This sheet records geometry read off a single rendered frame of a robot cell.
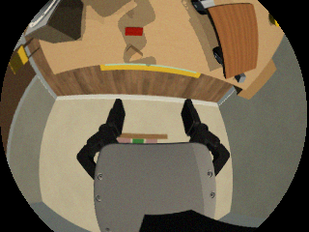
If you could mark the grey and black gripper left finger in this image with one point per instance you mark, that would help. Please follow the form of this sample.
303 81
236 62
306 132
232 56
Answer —
107 133

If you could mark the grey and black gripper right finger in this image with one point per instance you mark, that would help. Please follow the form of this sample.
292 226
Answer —
199 132

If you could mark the red toy brick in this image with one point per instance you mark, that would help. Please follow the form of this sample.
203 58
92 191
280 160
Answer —
134 31

